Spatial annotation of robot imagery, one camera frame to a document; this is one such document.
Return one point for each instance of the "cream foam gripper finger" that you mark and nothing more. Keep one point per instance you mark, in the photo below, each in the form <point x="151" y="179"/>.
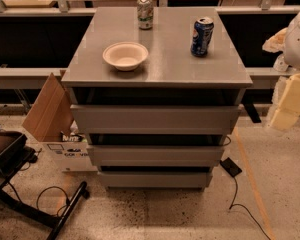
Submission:
<point x="287" y="111"/>

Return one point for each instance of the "grey top drawer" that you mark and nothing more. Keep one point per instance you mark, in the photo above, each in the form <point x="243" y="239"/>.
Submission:
<point x="130" y="119"/>

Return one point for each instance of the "grey drawer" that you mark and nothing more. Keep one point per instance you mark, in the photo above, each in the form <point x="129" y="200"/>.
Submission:
<point x="130" y="119"/>
<point x="154" y="180"/>
<point x="177" y="156"/>

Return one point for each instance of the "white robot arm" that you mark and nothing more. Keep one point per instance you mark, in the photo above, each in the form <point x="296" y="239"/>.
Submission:
<point x="292" y="46"/>

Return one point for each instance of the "grey drawer cabinet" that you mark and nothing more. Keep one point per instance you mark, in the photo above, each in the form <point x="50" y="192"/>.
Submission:
<point x="170" y="76"/>

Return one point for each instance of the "grey bottom drawer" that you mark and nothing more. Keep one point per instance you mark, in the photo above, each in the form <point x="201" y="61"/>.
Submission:
<point x="154" y="180"/>

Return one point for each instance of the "grey middle drawer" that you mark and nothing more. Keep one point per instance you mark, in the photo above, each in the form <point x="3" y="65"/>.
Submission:
<point x="177" y="156"/>

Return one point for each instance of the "open cardboard box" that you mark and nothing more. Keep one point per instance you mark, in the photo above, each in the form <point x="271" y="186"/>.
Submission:
<point x="51" y="123"/>

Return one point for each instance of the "clear sanitizer bottle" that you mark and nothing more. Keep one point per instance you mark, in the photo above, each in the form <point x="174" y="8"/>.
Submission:
<point x="280" y="65"/>

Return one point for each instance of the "black power adapter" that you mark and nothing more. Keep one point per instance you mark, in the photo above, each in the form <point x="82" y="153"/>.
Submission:
<point x="230" y="167"/>

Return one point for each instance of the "blue pepsi can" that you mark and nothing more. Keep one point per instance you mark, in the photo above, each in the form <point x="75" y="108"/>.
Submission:
<point x="202" y="34"/>

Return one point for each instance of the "white paper bowl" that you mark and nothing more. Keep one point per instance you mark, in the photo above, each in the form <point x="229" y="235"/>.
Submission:
<point x="125" y="56"/>

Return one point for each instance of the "green white soda can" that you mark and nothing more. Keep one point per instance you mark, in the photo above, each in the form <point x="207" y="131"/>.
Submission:
<point x="145" y="13"/>

